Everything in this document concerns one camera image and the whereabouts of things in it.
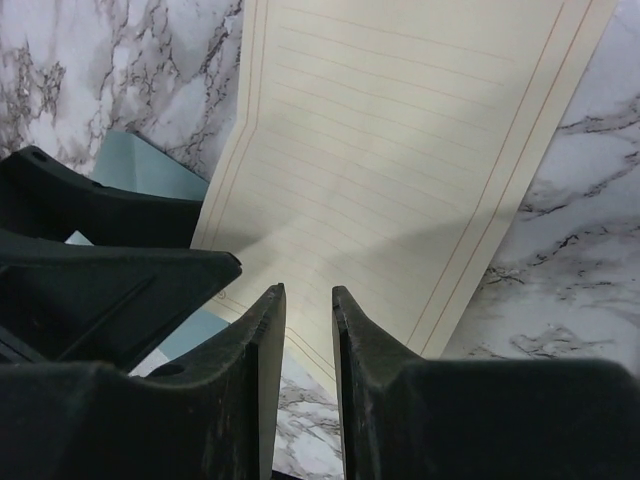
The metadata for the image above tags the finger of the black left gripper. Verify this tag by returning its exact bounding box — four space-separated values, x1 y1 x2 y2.
1 146 202 246
1 243 242 370

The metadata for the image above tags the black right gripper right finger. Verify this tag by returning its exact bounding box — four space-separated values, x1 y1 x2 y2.
332 286 639 479

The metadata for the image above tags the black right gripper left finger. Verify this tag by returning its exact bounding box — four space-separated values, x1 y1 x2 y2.
1 284 286 479

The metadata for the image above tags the light blue envelope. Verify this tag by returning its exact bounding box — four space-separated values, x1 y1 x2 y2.
90 130 228 377

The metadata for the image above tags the cream lined letter paper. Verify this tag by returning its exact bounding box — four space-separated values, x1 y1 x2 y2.
193 1 615 391

